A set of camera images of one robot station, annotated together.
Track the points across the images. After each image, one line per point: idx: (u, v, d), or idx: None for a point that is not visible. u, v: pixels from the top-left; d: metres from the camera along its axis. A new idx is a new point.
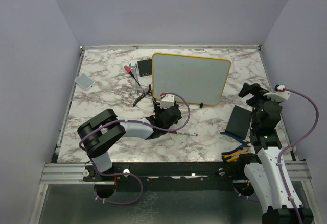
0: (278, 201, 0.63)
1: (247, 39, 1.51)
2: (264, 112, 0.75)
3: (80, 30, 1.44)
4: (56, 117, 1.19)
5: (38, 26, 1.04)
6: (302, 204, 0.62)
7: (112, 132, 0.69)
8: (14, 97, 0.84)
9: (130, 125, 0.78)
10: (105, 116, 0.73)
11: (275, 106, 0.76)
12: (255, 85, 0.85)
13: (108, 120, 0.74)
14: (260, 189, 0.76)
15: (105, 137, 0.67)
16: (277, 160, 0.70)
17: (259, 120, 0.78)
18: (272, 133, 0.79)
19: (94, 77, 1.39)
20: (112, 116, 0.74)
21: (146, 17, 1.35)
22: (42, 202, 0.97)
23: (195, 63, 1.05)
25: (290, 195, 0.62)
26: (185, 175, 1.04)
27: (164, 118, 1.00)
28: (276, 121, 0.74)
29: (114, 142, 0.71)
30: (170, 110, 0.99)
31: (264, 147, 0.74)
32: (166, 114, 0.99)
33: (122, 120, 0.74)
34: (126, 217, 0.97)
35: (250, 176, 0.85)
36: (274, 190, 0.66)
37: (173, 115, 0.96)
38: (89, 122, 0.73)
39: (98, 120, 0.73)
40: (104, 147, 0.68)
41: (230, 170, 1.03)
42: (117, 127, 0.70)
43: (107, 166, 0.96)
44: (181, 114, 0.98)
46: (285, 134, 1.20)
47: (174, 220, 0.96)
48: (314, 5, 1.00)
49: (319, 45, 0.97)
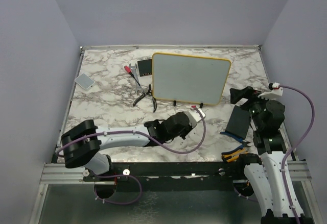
0: (279, 208, 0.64)
1: (247, 39, 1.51)
2: (267, 112, 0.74)
3: (80, 30, 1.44)
4: (56, 117, 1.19)
5: (39, 26, 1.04)
6: (302, 213, 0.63)
7: (87, 148, 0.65)
8: (14, 96, 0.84)
9: (111, 138, 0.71)
10: (84, 126, 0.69)
11: (278, 106, 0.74)
12: (248, 89, 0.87)
13: (88, 131, 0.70)
14: (259, 191, 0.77)
15: (80, 151, 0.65)
16: (280, 166, 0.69)
17: (262, 121, 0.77)
18: (277, 134, 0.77)
19: (94, 77, 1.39)
20: (91, 127, 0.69)
21: (146, 17, 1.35)
22: (42, 202, 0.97)
23: (195, 63, 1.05)
25: (292, 204, 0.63)
26: (185, 175, 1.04)
27: (167, 126, 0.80)
28: (280, 121, 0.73)
29: (92, 155, 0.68)
30: (177, 119, 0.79)
31: (269, 151, 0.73)
32: (170, 122, 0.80)
33: (101, 133, 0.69)
34: (126, 217, 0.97)
35: (249, 178, 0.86)
36: (276, 197, 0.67)
37: (179, 124, 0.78)
38: (69, 132, 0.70)
39: (77, 131, 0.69)
40: (82, 159, 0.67)
41: (230, 170, 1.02)
42: (93, 142, 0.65)
43: (105, 169, 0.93)
44: (188, 124, 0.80)
46: (285, 134, 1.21)
47: (173, 220, 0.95)
48: (314, 5, 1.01)
49: (319, 45, 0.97)
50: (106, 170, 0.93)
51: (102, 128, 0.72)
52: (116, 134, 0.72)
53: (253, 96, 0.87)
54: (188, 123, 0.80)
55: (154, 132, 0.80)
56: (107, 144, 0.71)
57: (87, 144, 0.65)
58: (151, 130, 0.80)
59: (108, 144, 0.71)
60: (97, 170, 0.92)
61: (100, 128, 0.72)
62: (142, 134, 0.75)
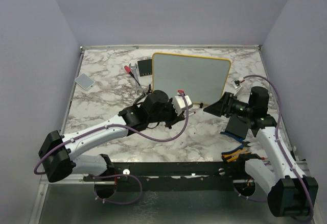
0: (280, 174, 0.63)
1: (247, 39, 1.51)
2: (254, 94, 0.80)
3: (80, 30, 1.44)
4: (55, 117, 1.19)
5: (38, 25, 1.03)
6: (304, 175, 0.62)
7: (57, 162, 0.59)
8: (14, 96, 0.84)
9: (82, 142, 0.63)
10: (50, 140, 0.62)
11: (262, 89, 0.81)
12: (227, 94, 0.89)
13: (55, 143, 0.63)
14: (263, 178, 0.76)
15: (53, 167, 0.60)
16: (275, 137, 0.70)
17: (253, 105, 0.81)
18: (268, 116, 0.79)
19: (94, 77, 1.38)
20: (57, 138, 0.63)
21: (146, 17, 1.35)
22: (42, 202, 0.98)
23: (195, 63, 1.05)
25: (292, 167, 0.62)
26: (185, 175, 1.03)
27: (146, 107, 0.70)
28: (266, 100, 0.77)
29: (71, 165, 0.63)
30: (154, 98, 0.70)
31: (262, 126, 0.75)
32: (147, 102, 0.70)
33: (68, 142, 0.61)
34: (126, 217, 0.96)
35: (252, 171, 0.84)
36: (276, 165, 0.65)
37: (157, 103, 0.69)
38: (41, 150, 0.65)
39: (46, 147, 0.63)
40: (59, 172, 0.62)
41: (230, 170, 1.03)
42: (64, 153, 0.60)
43: (103, 169, 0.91)
44: (167, 100, 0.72)
46: (285, 134, 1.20)
47: (174, 220, 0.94)
48: (314, 4, 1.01)
49: (319, 44, 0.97)
50: (103, 170, 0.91)
51: (69, 135, 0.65)
52: (87, 135, 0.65)
53: (231, 99, 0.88)
54: (167, 100, 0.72)
55: (132, 118, 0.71)
56: (79, 150, 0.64)
57: (56, 158, 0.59)
58: (129, 117, 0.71)
59: (80, 149, 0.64)
60: (95, 172, 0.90)
61: (66, 137, 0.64)
62: (117, 125, 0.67)
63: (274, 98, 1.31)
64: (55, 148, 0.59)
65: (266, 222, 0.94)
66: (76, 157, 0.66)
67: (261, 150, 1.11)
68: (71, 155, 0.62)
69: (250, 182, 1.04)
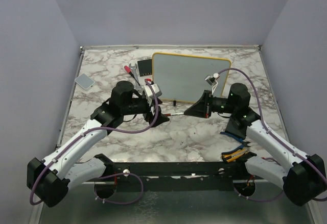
0: (287, 163, 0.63)
1: (247, 39, 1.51)
2: (235, 95, 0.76)
3: (80, 30, 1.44)
4: (55, 117, 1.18)
5: (38, 26, 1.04)
6: (307, 154, 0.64)
7: (48, 185, 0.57)
8: (13, 97, 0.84)
9: (65, 158, 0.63)
10: (31, 168, 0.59)
11: (241, 87, 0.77)
12: (206, 94, 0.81)
13: (40, 170, 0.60)
14: (269, 171, 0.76)
15: (47, 191, 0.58)
16: (264, 128, 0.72)
17: (234, 104, 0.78)
18: (250, 110, 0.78)
19: (94, 77, 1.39)
20: (39, 164, 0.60)
21: (146, 17, 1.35)
22: (42, 203, 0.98)
23: (195, 63, 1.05)
25: (294, 152, 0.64)
26: (185, 175, 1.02)
27: (115, 101, 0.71)
28: (249, 98, 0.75)
29: (64, 184, 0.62)
30: (119, 89, 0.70)
31: (249, 123, 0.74)
32: (114, 95, 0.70)
33: (51, 164, 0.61)
34: (126, 217, 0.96)
35: (255, 169, 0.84)
36: (279, 155, 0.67)
37: (123, 93, 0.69)
38: (29, 182, 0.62)
39: (31, 177, 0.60)
40: (55, 194, 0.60)
41: (230, 170, 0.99)
42: (51, 175, 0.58)
43: (101, 169, 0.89)
44: (133, 88, 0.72)
46: (285, 134, 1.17)
47: (174, 220, 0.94)
48: (314, 3, 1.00)
49: (319, 44, 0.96)
50: (102, 169, 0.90)
51: (50, 156, 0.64)
52: (68, 151, 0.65)
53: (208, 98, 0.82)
54: (133, 88, 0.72)
55: (105, 115, 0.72)
56: (67, 166, 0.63)
57: (46, 181, 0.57)
58: (101, 115, 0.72)
59: (66, 166, 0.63)
60: (95, 174, 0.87)
61: (47, 159, 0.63)
62: (94, 129, 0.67)
63: (274, 98, 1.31)
64: (41, 174, 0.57)
65: (266, 222, 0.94)
66: (66, 173, 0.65)
67: (261, 150, 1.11)
68: (59, 175, 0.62)
69: (250, 182, 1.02)
